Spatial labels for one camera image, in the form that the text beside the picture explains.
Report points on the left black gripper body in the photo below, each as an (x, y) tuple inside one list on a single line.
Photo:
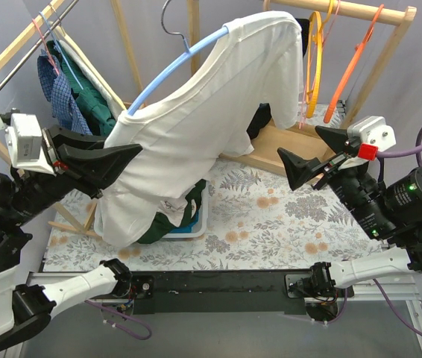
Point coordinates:
[(52, 150)]

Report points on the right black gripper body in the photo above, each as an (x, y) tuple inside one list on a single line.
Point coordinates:
[(337, 164)]

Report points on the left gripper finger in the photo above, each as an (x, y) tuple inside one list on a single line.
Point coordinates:
[(96, 168), (59, 136)]

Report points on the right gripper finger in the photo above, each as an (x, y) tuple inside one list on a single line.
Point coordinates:
[(299, 171), (335, 138)]

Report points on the dark green t shirt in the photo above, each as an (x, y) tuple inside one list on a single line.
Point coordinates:
[(174, 212)]

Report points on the orange hanger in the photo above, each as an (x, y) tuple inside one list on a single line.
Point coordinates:
[(351, 66)]

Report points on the white t shirt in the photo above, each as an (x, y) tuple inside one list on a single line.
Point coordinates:
[(258, 61)]

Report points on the white plastic basket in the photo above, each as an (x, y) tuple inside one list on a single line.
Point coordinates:
[(198, 228)]

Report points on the yellow hanger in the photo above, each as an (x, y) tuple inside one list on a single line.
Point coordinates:
[(314, 59)]

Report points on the pink wire hanger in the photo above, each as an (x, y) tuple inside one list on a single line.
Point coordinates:
[(327, 30)]

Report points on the light blue hanger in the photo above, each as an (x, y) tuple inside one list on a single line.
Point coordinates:
[(188, 54)]

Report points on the teal blue t shirt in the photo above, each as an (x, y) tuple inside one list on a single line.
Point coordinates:
[(188, 227)]

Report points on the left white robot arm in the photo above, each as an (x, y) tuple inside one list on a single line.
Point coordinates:
[(26, 310)]

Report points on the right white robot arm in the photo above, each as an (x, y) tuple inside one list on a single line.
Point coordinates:
[(389, 213)]

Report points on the blue checked shirt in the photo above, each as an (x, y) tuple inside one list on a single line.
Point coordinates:
[(58, 93)]

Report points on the black t shirt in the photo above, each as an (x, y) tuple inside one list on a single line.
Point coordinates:
[(262, 115)]

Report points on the pink hanger on left rack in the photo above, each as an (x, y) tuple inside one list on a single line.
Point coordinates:
[(48, 54)]

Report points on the cream plastic hanger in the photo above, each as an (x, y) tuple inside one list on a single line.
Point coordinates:
[(84, 63)]

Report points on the right wooden clothes rack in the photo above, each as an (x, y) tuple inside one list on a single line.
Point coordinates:
[(304, 141)]

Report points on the wooden clothes rack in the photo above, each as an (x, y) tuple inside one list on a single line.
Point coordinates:
[(24, 37), (304, 141)]

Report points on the dark green ruffled garment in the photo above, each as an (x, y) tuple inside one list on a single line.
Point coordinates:
[(97, 102)]

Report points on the left wooden clothes rack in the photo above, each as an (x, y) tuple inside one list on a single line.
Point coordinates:
[(24, 37)]

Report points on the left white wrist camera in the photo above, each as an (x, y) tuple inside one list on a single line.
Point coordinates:
[(24, 143)]

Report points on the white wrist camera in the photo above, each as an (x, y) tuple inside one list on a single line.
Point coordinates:
[(374, 135), (24, 143)]

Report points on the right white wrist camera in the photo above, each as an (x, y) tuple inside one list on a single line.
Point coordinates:
[(374, 135)]

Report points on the blue wire hanger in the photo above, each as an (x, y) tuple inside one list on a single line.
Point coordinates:
[(59, 49)]

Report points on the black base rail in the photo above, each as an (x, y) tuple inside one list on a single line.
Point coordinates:
[(227, 291)]

